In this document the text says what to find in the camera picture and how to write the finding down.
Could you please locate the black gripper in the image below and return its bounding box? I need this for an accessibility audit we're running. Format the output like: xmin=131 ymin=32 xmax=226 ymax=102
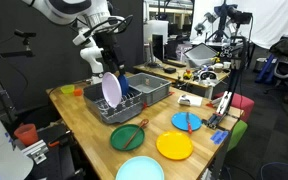
xmin=95 ymin=31 xmax=128 ymax=78

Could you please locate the brown wooden spoon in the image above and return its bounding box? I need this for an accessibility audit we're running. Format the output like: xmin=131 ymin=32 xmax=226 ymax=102
xmin=122 ymin=118 xmax=150 ymax=150

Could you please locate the grey dish drying rack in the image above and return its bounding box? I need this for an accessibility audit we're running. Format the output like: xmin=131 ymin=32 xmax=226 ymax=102
xmin=83 ymin=82 xmax=145 ymax=125

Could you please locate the dark blue plate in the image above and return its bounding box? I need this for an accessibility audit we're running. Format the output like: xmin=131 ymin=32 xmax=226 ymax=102
xmin=117 ymin=73 xmax=130 ymax=97

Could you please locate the lilac plate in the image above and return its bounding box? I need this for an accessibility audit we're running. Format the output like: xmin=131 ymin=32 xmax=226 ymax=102
xmin=101 ymin=71 xmax=123 ymax=109

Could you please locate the wooden background desk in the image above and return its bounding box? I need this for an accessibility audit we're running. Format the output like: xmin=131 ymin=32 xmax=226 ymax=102
xmin=132 ymin=61 xmax=231 ymax=99

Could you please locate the grey plastic bin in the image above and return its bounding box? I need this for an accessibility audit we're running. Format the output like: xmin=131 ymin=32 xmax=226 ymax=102
xmin=127 ymin=72 xmax=173 ymax=107

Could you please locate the black computer monitor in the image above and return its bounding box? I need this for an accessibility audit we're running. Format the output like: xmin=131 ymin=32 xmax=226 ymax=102
xmin=151 ymin=33 xmax=165 ymax=63

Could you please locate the black power adapter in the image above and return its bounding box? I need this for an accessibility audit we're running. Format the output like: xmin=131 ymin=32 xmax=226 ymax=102
xmin=163 ymin=66 xmax=177 ymax=75

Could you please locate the small orange cup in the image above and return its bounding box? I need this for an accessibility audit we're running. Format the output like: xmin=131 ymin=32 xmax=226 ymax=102
xmin=73 ymin=87 xmax=84 ymax=97

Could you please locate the black keyboard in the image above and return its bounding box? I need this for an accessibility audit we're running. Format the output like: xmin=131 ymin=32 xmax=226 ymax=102
xmin=163 ymin=59 xmax=187 ymax=68

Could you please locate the lime green bowl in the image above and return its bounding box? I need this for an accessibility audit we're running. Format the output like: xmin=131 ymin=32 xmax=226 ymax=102
xmin=60 ymin=84 xmax=76 ymax=95

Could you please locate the green plate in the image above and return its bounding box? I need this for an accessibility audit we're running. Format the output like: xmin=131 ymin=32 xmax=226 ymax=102
xmin=109 ymin=123 xmax=146 ymax=152

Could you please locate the white flat box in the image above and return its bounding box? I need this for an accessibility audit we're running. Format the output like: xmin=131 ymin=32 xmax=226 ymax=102
xmin=177 ymin=94 xmax=204 ymax=108

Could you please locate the clear plastic storage bin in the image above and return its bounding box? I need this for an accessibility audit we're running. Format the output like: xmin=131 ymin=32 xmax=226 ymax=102
xmin=183 ymin=42 xmax=218 ymax=69

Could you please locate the orange knife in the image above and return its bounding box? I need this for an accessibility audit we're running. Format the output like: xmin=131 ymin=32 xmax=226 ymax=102
xmin=185 ymin=112 xmax=194 ymax=135

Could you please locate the yellow plate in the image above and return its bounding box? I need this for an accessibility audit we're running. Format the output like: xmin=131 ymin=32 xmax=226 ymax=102
xmin=155 ymin=130 xmax=195 ymax=161

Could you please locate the light turquoise plate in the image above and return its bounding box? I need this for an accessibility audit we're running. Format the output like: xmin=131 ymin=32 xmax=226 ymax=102
xmin=115 ymin=155 xmax=165 ymax=180

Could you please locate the large red-orange cup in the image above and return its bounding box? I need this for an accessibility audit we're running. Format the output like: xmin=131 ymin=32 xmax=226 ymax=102
xmin=13 ymin=123 xmax=39 ymax=147

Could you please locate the blue tape piece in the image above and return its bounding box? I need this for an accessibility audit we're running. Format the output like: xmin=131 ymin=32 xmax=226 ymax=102
xmin=210 ymin=130 xmax=229 ymax=146

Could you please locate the black tripod stand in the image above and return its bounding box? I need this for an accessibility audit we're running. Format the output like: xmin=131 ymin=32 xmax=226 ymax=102
xmin=0 ymin=44 xmax=37 ymax=124

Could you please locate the pink stool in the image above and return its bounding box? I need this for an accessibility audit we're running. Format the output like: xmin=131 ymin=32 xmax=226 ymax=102
xmin=213 ymin=91 xmax=256 ymax=123

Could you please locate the green stool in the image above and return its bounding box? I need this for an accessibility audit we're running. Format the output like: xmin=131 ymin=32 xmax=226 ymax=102
xmin=226 ymin=119 xmax=249 ymax=153

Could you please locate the white backdrop cloth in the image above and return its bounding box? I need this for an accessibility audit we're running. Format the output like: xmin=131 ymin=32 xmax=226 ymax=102
xmin=190 ymin=0 xmax=288 ymax=50

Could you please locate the grey office chair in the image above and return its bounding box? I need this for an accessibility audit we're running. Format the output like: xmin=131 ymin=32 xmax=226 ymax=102
xmin=263 ymin=49 xmax=288 ymax=101

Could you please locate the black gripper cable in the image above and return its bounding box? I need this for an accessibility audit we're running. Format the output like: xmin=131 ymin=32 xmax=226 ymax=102
xmin=83 ymin=14 xmax=134 ymax=38

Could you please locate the black clamp orange handle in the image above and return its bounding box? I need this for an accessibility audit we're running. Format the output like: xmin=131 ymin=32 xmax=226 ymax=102
xmin=47 ymin=129 xmax=73 ymax=148

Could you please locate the small black camera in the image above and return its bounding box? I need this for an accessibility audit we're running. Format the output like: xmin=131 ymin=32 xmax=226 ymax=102
xmin=13 ymin=29 xmax=37 ymax=46

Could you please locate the blue black camera rig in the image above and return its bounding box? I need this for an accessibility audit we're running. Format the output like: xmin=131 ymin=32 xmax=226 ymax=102
xmin=193 ymin=0 xmax=253 ymax=43

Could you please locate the aluminium extrusion bracket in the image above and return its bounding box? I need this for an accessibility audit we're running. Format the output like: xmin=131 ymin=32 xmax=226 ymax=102
xmin=21 ymin=139 xmax=50 ymax=165

